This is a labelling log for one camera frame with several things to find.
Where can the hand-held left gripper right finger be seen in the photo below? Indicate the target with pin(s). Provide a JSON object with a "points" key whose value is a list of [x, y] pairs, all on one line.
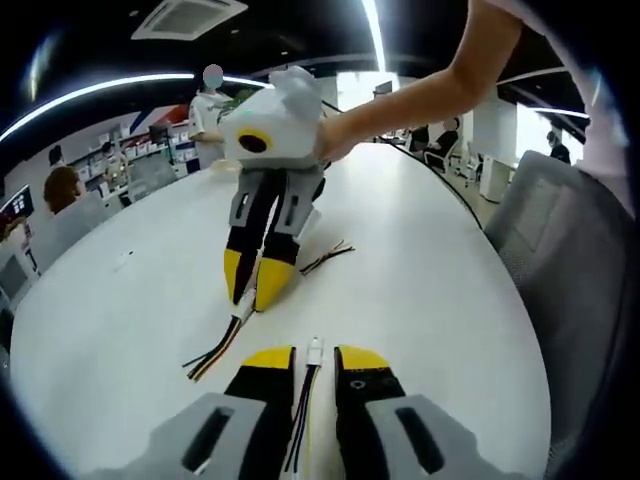
{"points": [[365, 400]]}

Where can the ceiling air conditioner unit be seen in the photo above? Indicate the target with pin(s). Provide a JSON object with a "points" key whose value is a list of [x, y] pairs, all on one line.
{"points": [[190, 17]]}

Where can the green potted plant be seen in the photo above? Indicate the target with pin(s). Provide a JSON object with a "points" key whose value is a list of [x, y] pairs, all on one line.
{"points": [[235, 104]]}

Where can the white cabinet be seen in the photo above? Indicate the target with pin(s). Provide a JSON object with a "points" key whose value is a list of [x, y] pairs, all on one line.
{"points": [[497, 180]]}

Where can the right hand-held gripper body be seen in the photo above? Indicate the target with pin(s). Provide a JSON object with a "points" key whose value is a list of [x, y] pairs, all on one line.
{"points": [[280, 130]]}

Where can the storage shelf with boxes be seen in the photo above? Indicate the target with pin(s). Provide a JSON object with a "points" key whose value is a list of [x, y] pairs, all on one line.
{"points": [[145, 147]]}

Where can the long ceiling light strip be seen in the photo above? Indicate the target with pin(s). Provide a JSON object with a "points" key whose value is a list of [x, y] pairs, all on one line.
{"points": [[372, 25], [150, 77]]}

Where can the person's right hand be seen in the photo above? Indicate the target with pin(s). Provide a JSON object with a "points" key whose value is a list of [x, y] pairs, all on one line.
{"points": [[342, 137]]}

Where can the grey mesh office chair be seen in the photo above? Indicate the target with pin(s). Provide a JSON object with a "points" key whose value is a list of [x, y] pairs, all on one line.
{"points": [[560, 250]]}

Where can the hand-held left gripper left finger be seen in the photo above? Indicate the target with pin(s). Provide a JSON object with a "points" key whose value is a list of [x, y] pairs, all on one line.
{"points": [[260, 395]]}

